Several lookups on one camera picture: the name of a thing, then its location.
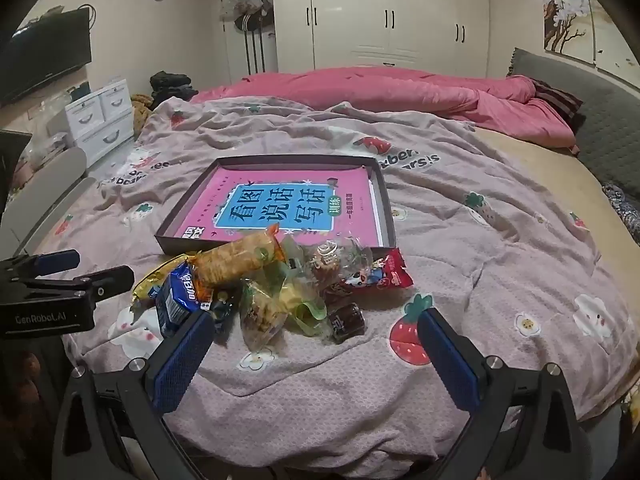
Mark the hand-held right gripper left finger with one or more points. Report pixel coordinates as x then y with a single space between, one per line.
182 360

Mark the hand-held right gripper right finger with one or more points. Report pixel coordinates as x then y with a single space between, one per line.
450 365

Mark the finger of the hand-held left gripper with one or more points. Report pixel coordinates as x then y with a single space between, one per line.
55 261
105 281

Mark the yellow wafer packet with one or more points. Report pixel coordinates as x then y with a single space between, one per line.
150 280

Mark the blue cookie packet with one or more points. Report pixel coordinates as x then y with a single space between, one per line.
175 300

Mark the dark green pea packet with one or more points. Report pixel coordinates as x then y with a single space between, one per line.
222 307

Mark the clear seeded cracker packet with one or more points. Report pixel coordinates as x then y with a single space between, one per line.
260 315

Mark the orange rice cracker packet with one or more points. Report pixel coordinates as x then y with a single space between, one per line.
235 260

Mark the dark jelly candy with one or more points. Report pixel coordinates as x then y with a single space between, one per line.
345 320

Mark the green clear pastry packet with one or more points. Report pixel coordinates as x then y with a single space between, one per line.
295 305

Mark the clear red candy packet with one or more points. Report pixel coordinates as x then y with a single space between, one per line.
327 262

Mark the dark shallow cardboard box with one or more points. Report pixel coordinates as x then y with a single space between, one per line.
387 200

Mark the grey white chair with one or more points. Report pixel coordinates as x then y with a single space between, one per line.
55 170

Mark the pink book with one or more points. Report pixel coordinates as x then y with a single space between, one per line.
210 200

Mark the strawberry printed blanket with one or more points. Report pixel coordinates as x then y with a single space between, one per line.
450 220

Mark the white drawer unit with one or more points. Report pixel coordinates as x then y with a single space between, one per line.
100 120

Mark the brown fuzzy cloth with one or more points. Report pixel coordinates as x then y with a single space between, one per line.
142 112

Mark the black television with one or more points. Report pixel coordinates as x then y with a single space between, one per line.
45 60

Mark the dark clothes pile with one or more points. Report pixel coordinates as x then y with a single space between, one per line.
172 87

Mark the beige bed sheet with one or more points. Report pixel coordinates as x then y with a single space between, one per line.
560 170

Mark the blue patterned cloth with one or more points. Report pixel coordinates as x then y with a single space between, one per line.
625 210

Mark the coat rack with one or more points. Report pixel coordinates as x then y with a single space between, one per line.
254 55

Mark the grey quilted headboard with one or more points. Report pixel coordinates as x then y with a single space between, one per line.
600 125

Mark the pink quilt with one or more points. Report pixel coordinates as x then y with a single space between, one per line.
375 90

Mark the dark striped pillow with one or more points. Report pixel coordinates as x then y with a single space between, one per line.
557 100

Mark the hanging hats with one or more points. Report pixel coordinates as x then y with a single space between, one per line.
247 10

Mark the white wardrobe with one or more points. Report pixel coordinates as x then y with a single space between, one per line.
400 10

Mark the flower wall poster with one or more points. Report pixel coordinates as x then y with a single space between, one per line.
562 10

